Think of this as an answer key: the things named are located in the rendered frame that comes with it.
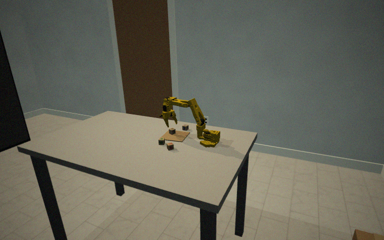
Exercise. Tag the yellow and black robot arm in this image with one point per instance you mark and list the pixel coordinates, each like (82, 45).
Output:
(208, 138)

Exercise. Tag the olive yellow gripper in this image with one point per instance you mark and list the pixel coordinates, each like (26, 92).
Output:
(167, 115)

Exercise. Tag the tan flat mat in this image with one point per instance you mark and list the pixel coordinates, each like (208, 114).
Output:
(179, 136)

